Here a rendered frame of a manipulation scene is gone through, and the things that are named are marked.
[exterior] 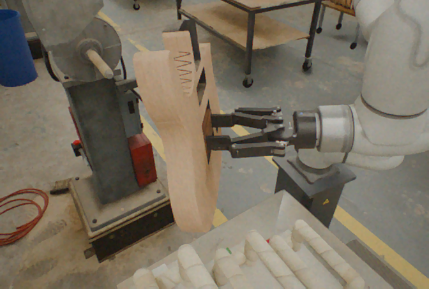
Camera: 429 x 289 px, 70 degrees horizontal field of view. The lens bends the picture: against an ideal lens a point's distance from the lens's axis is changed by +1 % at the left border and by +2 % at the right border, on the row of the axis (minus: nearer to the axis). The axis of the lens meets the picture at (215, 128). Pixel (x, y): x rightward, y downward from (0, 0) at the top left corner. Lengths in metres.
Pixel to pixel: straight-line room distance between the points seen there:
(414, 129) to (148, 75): 0.43
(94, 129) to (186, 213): 1.13
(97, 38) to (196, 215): 0.88
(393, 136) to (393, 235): 1.78
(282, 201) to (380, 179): 1.70
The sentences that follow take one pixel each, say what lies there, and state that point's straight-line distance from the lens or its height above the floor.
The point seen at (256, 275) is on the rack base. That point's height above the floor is 1.02.
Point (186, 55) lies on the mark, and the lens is 0.51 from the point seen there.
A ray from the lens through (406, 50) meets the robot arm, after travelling 0.49.
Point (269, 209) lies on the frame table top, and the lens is 1.00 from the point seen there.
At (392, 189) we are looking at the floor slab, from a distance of 2.63.
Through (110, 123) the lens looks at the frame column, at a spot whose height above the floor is 0.81.
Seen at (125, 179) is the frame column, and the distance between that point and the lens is 1.87.
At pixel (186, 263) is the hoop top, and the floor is 1.21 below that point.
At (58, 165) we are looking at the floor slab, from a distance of 2.76.
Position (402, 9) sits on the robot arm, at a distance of 0.50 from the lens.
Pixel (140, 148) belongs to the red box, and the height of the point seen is 0.61.
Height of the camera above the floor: 1.71
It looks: 37 degrees down
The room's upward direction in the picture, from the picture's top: straight up
